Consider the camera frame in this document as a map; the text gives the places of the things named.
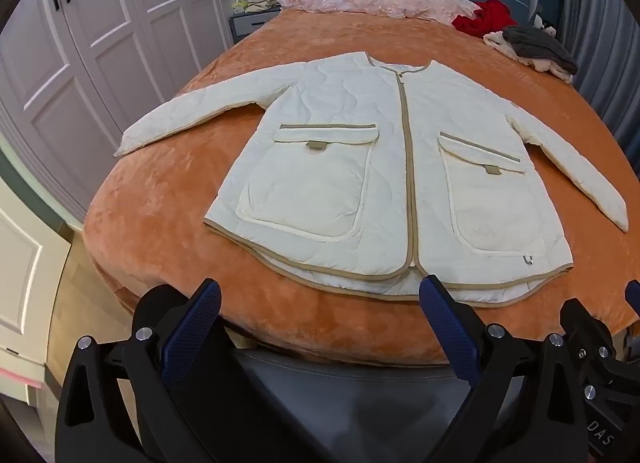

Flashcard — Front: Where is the orange plush bed blanket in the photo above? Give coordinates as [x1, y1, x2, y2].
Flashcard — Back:
[81, 8, 640, 366]

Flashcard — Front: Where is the cream quilted jacket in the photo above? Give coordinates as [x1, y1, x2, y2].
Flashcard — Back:
[114, 52, 629, 308]

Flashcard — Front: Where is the red cloth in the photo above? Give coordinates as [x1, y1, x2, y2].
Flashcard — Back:
[452, 0, 518, 39]

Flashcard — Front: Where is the grey nightstand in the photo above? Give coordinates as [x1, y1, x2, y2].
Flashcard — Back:
[229, 7, 288, 46]

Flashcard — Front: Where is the white room door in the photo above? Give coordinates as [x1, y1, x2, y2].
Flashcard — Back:
[0, 176, 73, 404]

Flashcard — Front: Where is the white panelled wardrobe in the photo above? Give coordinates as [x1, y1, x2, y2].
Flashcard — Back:
[0, 0, 246, 224]

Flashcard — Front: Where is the grey knitted cloth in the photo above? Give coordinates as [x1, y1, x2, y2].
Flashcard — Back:
[502, 26, 578, 75]

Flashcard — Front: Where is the grey-blue curtain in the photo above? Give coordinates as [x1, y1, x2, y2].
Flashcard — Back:
[557, 0, 640, 149]

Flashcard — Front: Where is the pale yellow cloth pile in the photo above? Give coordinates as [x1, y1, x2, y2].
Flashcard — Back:
[232, 0, 286, 14]

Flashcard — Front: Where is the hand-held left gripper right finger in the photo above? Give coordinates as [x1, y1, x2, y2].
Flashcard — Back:
[419, 274, 589, 463]

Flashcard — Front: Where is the cream fluffy cloth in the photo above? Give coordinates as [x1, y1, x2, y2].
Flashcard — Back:
[483, 30, 573, 84]

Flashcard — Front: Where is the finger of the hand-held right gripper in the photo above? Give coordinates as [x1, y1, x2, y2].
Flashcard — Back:
[624, 280, 640, 319]
[559, 297, 619, 370]

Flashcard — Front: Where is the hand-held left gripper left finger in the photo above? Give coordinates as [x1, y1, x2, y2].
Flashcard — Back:
[56, 279, 331, 463]

